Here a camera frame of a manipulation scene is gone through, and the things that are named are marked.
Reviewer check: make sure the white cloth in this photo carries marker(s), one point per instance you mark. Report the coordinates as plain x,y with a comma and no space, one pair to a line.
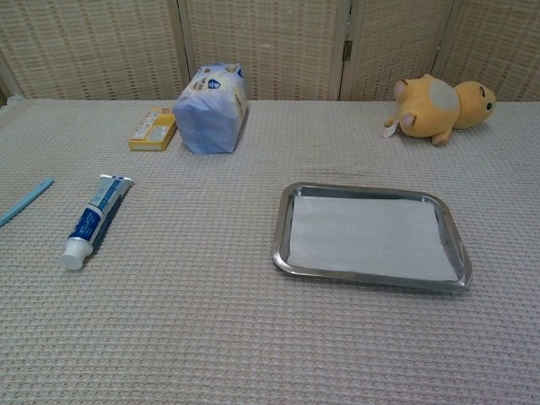
367,236

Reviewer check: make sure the silver rectangular metal tray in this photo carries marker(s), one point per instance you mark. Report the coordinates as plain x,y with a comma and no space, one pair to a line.
358,190

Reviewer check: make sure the blue white tissue pack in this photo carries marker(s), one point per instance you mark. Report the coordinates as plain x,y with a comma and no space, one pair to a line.
206,118

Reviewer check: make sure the beige woven tablecloth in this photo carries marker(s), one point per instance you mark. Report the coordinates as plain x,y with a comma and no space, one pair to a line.
211,316

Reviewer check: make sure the yellow cardboard box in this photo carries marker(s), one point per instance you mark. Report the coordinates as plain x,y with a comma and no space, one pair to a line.
152,131

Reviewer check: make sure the beige woven folding screen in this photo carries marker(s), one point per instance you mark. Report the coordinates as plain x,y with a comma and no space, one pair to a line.
270,42

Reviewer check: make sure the brass screen hinge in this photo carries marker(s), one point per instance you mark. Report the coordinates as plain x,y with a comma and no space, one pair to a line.
347,50

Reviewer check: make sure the blue white toothpaste tube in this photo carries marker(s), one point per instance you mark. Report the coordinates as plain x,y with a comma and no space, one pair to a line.
90,221

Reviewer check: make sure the yellow plush toy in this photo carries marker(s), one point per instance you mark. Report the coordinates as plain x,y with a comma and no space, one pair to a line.
426,109

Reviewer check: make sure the light blue toothbrush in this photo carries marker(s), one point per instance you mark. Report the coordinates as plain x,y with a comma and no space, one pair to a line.
29,197

